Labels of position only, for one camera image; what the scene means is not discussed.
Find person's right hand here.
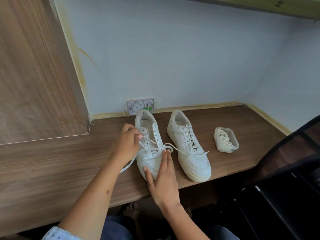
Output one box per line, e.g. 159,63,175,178
143,149,181,211

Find person's left hand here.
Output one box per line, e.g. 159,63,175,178
110,123,143,168

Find white sneaker partly laced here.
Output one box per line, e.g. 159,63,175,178
135,108,173,182

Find white shoelace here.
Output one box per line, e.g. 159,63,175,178
119,133,209,174

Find person's right forearm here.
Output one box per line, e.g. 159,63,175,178
160,202,211,240

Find person's left forearm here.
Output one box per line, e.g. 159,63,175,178
57,157,125,240

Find white sneaker fully laced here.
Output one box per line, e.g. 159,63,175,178
167,109,212,183

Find person's bare foot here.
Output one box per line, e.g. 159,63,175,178
122,202,140,223

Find bundle of white shoelaces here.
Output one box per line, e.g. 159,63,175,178
215,129,234,148

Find person's blue jeans legs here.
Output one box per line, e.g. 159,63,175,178
100,214,241,240

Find clear plastic container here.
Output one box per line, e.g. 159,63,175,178
213,126,240,153

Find light blue patterned sleeve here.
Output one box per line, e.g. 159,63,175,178
41,226,82,240

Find wooden cabinet side panel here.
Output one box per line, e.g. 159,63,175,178
0,0,91,145

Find black chair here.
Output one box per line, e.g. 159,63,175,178
234,115,320,240

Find white wall socket plate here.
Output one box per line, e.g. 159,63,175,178
124,97,155,116

